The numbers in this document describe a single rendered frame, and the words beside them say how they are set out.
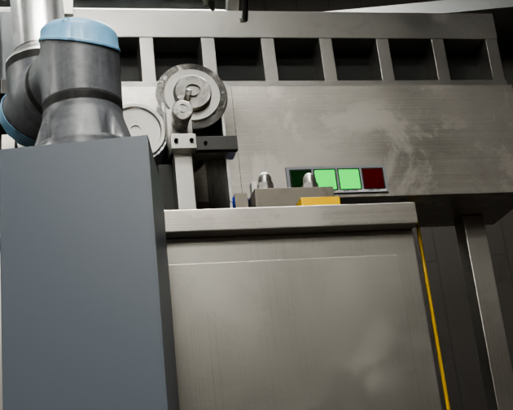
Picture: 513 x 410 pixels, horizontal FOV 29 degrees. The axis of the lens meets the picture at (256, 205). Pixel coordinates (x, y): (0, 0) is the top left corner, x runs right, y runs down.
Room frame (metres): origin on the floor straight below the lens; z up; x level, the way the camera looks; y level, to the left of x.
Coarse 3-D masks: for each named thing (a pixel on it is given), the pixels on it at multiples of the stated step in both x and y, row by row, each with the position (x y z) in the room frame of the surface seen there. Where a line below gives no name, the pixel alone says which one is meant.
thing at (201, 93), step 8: (184, 80) 1.79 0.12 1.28; (192, 80) 1.80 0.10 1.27; (200, 80) 1.80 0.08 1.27; (176, 88) 1.79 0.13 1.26; (184, 88) 1.79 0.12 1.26; (192, 88) 1.80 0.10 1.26; (200, 88) 1.80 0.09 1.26; (208, 88) 1.80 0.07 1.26; (176, 96) 1.79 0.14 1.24; (192, 96) 1.80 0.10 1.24; (200, 96) 1.80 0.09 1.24; (208, 96) 1.80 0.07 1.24; (192, 104) 1.80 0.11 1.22; (200, 104) 1.80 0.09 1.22
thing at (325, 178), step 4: (316, 172) 2.21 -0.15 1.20; (320, 172) 2.21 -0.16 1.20; (324, 172) 2.21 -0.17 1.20; (328, 172) 2.21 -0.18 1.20; (332, 172) 2.22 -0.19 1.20; (316, 176) 2.21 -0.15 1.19; (320, 176) 2.21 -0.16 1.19; (324, 176) 2.21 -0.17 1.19; (328, 176) 2.21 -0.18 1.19; (332, 176) 2.22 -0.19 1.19; (316, 180) 2.21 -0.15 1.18; (320, 180) 2.21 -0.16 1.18; (324, 180) 2.21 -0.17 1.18; (328, 180) 2.21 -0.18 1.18; (332, 180) 2.22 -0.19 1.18; (320, 184) 2.21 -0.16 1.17; (324, 184) 2.21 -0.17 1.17; (328, 184) 2.21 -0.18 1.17; (332, 184) 2.22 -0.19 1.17; (336, 188) 2.22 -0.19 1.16
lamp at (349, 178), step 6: (342, 174) 2.22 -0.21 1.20; (348, 174) 2.23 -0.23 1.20; (354, 174) 2.23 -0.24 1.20; (342, 180) 2.22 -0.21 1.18; (348, 180) 2.22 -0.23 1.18; (354, 180) 2.23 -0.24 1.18; (342, 186) 2.22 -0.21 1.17; (348, 186) 2.22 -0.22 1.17; (354, 186) 2.23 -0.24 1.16; (360, 186) 2.23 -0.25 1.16
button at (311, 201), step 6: (300, 198) 1.59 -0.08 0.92; (306, 198) 1.59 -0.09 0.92; (312, 198) 1.59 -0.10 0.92; (318, 198) 1.59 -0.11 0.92; (324, 198) 1.60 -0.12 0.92; (330, 198) 1.60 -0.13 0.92; (336, 198) 1.60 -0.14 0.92; (300, 204) 1.59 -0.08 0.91; (306, 204) 1.59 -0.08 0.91; (312, 204) 1.59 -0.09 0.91; (318, 204) 1.59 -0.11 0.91; (324, 204) 1.60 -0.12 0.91; (330, 204) 1.60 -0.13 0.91; (336, 204) 1.60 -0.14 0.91
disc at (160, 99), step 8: (184, 64) 1.81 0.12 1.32; (192, 64) 1.82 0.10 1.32; (168, 72) 1.81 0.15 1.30; (208, 72) 1.83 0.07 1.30; (160, 80) 1.80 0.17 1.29; (216, 80) 1.83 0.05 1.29; (160, 88) 1.80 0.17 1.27; (224, 88) 1.83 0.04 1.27; (160, 96) 1.80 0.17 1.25; (224, 96) 1.83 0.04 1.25; (160, 104) 1.80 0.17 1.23; (224, 104) 1.83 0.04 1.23; (216, 112) 1.83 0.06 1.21; (200, 120) 1.82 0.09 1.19; (208, 120) 1.82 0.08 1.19; (216, 120) 1.83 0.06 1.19; (192, 128) 1.82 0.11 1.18; (200, 128) 1.82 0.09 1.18
